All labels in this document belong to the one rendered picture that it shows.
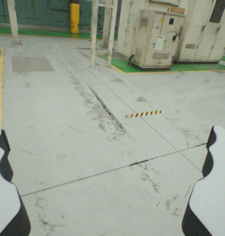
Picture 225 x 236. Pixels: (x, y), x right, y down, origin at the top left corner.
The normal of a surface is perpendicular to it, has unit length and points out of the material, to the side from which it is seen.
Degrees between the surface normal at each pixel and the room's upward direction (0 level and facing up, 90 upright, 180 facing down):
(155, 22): 90
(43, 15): 90
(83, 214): 0
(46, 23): 90
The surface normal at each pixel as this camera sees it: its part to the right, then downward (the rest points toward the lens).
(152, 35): 0.44, 0.50
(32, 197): 0.12, -0.86
